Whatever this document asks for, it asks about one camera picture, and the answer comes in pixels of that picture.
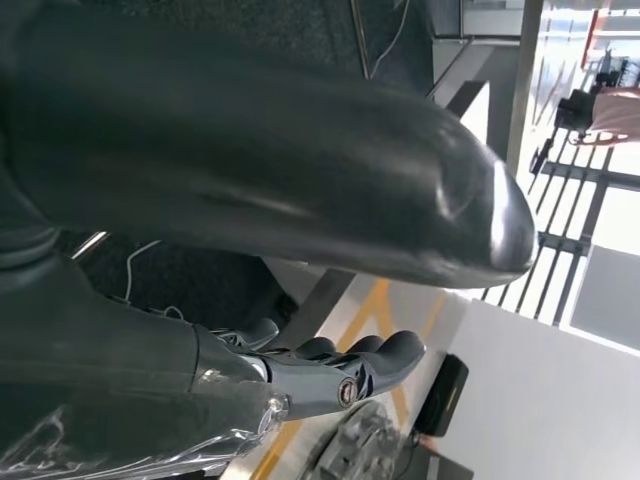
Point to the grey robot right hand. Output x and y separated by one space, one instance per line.
250 166

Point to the steel workbench with white top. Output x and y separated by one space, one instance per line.
525 397

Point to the black box device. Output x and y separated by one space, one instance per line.
442 397

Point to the steel table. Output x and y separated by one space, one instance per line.
525 79

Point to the person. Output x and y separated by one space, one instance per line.
615 112

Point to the black grid frame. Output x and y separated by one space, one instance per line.
564 244

